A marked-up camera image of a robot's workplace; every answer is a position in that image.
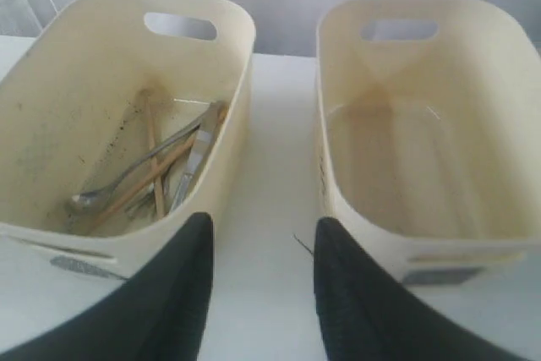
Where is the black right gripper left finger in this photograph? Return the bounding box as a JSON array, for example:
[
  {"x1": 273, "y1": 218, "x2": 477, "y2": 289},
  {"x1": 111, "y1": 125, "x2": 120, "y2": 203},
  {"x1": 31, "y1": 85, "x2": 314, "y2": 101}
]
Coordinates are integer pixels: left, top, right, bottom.
[{"x1": 1, "y1": 212, "x2": 213, "y2": 360}]

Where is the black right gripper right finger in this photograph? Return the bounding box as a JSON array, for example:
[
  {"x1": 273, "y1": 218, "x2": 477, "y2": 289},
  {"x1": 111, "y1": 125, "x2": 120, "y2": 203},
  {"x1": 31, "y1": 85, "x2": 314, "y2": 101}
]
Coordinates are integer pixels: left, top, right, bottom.
[{"x1": 313, "y1": 216, "x2": 521, "y2": 360}]

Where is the long steel spoon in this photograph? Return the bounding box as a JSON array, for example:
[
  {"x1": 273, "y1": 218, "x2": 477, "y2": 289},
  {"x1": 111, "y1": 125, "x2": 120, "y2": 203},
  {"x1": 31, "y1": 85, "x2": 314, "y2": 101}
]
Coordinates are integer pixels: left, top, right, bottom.
[{"x1": 69, "y1": 101, "x2": 225, "y2": 212}]

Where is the steel fork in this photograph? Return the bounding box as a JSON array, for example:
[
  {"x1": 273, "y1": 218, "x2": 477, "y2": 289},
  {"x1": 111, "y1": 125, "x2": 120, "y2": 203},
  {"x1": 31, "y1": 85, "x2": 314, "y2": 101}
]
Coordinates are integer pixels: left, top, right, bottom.
[{"x1": 124, "y1": 164, "x2": 172, "y2": 220}]

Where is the steel table knife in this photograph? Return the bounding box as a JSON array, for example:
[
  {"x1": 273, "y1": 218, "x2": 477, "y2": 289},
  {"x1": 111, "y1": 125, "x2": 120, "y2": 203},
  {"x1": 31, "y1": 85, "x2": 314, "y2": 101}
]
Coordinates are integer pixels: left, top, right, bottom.
[{"x1": 168, "y1": 101, "x2": 226, "y2": 213}]

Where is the cream bin with square mark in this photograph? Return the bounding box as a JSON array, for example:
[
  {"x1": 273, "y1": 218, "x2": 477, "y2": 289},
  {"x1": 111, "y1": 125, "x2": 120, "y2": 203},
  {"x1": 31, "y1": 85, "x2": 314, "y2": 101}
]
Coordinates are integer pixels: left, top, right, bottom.
[{"x1": 315, "y1": 0, "x2": 540, "y2": 285}]

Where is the cream bin with triangle mark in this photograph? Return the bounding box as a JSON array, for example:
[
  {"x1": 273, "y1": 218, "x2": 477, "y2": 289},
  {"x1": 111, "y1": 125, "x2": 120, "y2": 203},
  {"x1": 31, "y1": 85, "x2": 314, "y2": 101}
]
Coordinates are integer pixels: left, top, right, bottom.
[{"x1": 1, "y1": 0, "x2": 256, "y2": 277}]

